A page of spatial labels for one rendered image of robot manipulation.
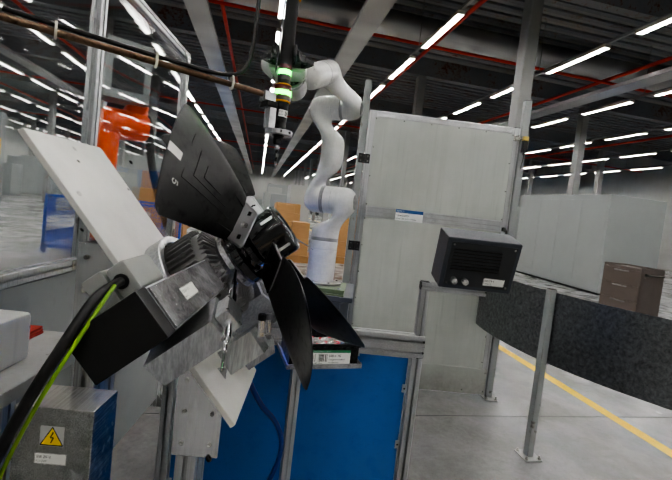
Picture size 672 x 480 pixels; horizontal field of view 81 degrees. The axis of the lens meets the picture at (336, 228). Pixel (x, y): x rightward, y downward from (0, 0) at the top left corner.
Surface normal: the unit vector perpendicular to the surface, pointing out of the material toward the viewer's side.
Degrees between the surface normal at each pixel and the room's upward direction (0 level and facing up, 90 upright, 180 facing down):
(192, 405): 90
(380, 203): 90
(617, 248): 90
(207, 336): 102
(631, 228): 90
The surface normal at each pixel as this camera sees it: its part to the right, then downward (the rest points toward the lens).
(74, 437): 0.04, 0.06
